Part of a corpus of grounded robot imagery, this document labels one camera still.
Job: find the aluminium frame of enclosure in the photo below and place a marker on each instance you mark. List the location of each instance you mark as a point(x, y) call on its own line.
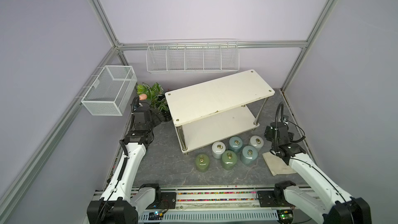
point(51, 48)

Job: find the green artificial plant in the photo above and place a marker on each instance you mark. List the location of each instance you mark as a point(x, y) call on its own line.
point(155, 96)

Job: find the white mesh side basket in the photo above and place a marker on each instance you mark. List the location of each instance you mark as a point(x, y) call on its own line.
point(110, 92)

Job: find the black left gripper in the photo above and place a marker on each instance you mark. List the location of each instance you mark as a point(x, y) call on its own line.
point(154, 117)

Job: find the long white wire basket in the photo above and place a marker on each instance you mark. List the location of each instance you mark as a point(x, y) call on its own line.
point(193, 56)

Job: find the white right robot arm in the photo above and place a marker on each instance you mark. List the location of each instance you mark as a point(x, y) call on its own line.
point(334, 205)

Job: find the beige work glove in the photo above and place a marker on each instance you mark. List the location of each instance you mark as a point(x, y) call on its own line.
point(276, 165)

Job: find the large blue-grey tea canister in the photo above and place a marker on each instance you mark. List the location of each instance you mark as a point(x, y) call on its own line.
point(235, 144)

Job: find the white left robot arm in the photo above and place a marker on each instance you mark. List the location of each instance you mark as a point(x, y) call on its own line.
point(116, 205)

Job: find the light green tea canister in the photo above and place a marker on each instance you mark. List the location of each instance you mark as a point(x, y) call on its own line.
point(229, 160)

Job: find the white two-tier shelf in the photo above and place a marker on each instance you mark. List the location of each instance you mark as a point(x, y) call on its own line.
point(217, 109)

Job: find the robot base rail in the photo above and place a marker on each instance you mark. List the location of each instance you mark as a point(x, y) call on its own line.
point(222, 204)

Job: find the glossy black vase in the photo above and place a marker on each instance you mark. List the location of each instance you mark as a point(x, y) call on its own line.
point(166, 115)

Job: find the small blue tea canister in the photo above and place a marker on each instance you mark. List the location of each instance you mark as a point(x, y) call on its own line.
point(248, 155)

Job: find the dark green tea canister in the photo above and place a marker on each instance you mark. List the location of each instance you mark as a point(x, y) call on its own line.
point(202, 162)

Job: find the white tea canister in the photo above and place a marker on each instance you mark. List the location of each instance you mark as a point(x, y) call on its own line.
point(218, 148)
point(257, 142)

